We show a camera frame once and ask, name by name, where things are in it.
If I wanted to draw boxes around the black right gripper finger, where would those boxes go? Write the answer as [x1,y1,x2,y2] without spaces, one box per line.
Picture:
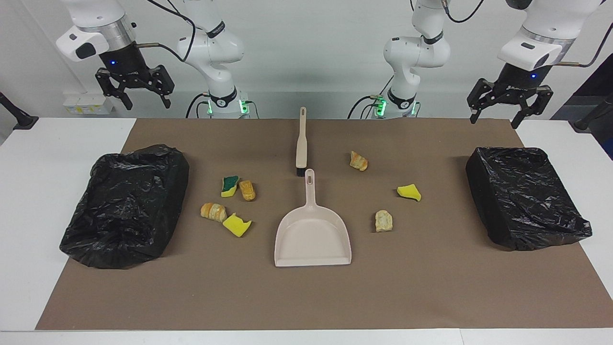
[141,65,174,108]
[95,68,133,111]

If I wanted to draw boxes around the beige plastic dustpan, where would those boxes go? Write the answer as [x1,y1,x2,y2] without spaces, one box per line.
[274,169,352,267]

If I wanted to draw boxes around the black base cable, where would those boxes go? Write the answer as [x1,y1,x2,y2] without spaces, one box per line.
[186,92,211,119]
[347,74,396,119]

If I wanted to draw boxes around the brown table mat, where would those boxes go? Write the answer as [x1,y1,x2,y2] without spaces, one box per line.
[36,118,613,330]

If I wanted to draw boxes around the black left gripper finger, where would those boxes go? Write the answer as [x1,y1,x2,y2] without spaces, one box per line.
[511,85,554,129]
[467,78,499,124]

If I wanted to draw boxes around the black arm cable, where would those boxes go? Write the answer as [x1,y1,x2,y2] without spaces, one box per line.
[442,0,613,68]
[136,0,197,63]

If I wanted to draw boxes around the black right base cable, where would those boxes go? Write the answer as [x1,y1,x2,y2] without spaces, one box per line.
[186,92,211,119]

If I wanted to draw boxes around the black left base cable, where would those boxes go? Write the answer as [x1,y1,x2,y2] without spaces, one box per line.
[347,74,396,119]

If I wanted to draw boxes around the dark background panel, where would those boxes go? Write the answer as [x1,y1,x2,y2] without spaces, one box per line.
[551,53,613,159]

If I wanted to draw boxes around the notched yellow sponge piece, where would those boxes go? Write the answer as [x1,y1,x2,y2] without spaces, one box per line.
[222,213,252,238]

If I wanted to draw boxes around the pale bread piece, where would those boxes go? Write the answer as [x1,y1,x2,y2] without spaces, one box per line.
[375,209,394,232]

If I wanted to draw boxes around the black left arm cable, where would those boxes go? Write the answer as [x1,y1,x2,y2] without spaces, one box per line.
[442,0,613,68]

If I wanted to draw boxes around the black bag lined trash bin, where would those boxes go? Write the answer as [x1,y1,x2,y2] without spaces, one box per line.
[59,144,190,269]
[465,147,593,251]

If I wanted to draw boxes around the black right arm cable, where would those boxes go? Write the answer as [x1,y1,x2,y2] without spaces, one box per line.
[136,0,197,63]

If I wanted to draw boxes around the striped croissant piece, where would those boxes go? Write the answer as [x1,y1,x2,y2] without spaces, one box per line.
[200,203,227,222]
[349,150,369,172]

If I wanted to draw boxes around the beige hand brush black bristles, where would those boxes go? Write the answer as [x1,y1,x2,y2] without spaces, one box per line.
[295,107,308,177]

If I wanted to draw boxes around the white wall socket box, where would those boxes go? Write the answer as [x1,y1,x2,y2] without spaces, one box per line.
[63,92,114,115]

